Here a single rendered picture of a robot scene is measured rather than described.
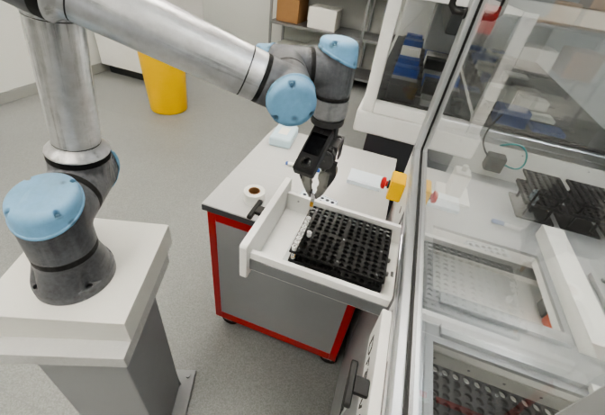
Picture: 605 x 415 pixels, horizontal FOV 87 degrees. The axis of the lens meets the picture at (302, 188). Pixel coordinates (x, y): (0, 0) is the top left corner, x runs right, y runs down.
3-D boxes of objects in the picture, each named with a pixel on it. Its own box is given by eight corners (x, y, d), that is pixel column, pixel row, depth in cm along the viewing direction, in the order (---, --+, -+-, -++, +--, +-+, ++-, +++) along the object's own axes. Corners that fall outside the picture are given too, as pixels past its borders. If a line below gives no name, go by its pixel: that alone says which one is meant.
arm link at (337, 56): (312, 31, 61) (356, 34, 62) (306, 87, 67) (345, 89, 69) (319, 41, 55) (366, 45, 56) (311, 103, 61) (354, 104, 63)
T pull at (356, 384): (341, 407, 50) (343, 403, 49) (350, 361, 56) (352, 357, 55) (364, 417, 49) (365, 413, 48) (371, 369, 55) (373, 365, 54)
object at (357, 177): (346, 182, 122) (347, 179, 121) (350, 171, 128) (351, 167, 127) (379, 192, 119) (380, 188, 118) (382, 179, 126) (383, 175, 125)
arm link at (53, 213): (10, 268, 58) (-24, 212, 50) (48, 217, 68) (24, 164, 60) (84, 268, 60) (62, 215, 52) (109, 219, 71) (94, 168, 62)
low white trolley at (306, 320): (213, 326, 149) (201, 202, 103) (266, 237, 197) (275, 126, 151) (332, 374, 139) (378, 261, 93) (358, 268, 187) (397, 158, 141)
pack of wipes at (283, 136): (289, 149, 136) (290, 140, 133) (267, 145, 137) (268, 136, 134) (298, 134, 147) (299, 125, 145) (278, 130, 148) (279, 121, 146)
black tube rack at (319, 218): (286, 267, 77) (289, 249, 74) (308, 221, 91) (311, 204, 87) (376, 299, 73) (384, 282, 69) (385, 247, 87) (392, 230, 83)
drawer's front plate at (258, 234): (239, 276, 76) (239, 245, 69) (283, 204, 98) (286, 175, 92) (246, 279, 76) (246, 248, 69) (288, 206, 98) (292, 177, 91)
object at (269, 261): (248, 270, 76) (249, 253, 72) (287, 205, 96) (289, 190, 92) (419, 331, 69) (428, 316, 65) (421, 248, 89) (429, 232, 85)
